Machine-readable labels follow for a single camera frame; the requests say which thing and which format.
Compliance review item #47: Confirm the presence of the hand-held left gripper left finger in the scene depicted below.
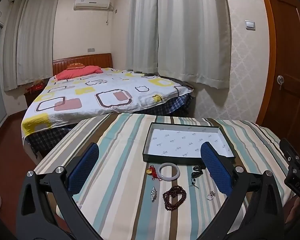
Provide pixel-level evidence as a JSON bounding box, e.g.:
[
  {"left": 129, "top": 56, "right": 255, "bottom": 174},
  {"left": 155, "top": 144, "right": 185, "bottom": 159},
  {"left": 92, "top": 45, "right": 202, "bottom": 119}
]
[{"left": 16, "top": 142, "right": 100, "bottom": 240}]

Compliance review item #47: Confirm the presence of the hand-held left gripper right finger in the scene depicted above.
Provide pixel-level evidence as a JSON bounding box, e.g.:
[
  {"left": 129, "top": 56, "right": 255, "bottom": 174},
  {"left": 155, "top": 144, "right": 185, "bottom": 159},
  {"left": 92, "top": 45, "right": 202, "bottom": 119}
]
[{"left": 200, "top": 141, "right": 287, "bottom": 240}]

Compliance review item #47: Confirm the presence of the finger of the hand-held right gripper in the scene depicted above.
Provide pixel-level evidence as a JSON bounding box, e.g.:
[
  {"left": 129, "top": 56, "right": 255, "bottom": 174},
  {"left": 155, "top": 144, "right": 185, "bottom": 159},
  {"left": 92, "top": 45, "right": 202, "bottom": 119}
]
[{"left": 279, "top": 132, "right": 300, "bottom": 173}]

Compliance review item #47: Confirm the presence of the green cardboard tray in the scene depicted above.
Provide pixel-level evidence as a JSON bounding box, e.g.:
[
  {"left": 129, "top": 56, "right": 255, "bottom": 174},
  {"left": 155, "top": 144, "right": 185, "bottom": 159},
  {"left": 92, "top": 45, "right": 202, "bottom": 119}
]
[{"left": 142, "top": 122, "right": 235, "bottom": 165}]

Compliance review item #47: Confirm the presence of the white jade bangle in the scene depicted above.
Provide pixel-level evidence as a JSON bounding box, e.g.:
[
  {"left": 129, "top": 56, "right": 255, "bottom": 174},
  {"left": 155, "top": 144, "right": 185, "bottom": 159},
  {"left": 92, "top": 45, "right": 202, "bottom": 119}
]
[{"left": 158, "top": 163, "right": 181, "bottom": 180}]

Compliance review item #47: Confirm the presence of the dark red bead necklace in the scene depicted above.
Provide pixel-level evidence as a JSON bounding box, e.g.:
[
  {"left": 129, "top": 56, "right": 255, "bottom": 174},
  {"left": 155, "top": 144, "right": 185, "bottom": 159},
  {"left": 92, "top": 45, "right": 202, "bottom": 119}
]
[{"left": 162, "top": 185, "right": 187, "bottom": 208}]

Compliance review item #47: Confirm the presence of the gold pendant with red cord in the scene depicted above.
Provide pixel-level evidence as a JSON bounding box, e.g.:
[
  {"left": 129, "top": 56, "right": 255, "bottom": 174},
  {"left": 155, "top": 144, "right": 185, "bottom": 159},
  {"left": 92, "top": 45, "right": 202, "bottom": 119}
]
[{"left": 146, "top": 165, "right": 163, "bottom": 182}]

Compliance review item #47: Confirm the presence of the person's right hand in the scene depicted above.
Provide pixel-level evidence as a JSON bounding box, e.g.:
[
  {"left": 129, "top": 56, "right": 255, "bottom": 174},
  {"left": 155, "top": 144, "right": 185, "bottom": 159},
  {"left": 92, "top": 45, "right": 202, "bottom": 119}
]
[{"left": 284, "top": 195, "right": 300, "bottom": 227}]

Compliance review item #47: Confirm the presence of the black bead pendant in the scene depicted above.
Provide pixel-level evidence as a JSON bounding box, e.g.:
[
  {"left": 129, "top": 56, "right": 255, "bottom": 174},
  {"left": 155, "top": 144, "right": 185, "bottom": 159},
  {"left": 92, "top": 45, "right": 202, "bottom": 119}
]
[{"left": 190, "top": 165, "right": 204, "bottom": 188}]

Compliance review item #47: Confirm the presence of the striped cloth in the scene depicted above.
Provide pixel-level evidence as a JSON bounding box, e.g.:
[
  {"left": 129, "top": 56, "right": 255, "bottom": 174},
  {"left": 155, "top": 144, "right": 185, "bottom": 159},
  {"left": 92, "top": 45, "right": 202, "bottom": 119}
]
[{"left": 34, "top": 114, "right": 300, "bottom": 240}]

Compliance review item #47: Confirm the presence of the blue plaid sheet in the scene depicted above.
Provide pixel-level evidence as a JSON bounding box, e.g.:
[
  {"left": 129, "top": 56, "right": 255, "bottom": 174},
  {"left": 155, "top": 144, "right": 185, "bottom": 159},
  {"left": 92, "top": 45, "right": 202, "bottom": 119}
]
[{"left": 24, "top": 94, "right": 193, "bottom": 155}]

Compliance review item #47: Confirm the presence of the patterned white bedsheet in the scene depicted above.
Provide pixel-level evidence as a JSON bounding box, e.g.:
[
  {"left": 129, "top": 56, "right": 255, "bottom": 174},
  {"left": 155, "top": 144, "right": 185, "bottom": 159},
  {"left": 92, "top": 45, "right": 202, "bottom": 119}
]
[{"left": 21, "top": 67, "right": 194, "bottom": 145}]

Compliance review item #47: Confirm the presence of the wooden nightstand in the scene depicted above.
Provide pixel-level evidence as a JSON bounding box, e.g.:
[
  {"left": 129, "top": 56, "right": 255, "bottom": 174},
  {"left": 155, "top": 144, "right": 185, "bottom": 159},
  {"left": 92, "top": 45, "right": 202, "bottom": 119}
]
[{"left": 24, "top": 89, "right": 44, "bottom": 110}]

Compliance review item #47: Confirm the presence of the red pillow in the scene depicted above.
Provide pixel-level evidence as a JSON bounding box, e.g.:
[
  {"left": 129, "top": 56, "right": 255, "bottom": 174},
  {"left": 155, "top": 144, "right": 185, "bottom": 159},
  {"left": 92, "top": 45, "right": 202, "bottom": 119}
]
[{"left": 55, "top": 65, "right": 103, "bottom": 80}]

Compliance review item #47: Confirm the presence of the wooden door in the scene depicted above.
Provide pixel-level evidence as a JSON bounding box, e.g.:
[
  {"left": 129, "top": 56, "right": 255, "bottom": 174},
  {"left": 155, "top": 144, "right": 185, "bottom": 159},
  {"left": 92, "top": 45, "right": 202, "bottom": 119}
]
[{"left": 256, "top": 0, "right": 300, "bottom": 153}]

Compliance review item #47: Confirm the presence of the wooden headboard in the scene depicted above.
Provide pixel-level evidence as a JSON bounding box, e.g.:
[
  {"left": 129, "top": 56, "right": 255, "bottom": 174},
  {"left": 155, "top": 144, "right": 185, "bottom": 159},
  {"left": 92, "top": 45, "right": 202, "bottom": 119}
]
[{"left": 52, "top": 53, "right": 113, "bottom": 77}]

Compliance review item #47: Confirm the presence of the white curtain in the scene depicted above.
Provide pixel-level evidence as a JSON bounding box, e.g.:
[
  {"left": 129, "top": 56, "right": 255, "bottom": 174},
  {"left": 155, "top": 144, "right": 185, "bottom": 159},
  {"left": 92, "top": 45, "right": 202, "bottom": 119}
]
[
  {"left": 129, "top": 0, "right": 161, "bottom": 74},
  {"left": 157, "top": 0, "right": 232, "bottom": 89},
  {"left": 4, "top": 0, "right": 59, "bottom": 92}
]

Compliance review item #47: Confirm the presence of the white air conditioner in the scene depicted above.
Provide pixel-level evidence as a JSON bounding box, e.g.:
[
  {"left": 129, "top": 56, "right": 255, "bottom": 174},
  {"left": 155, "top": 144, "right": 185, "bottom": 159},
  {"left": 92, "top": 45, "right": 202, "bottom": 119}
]
[{"left": 74, "top": 0, "right": 114, "bottom": 12}]

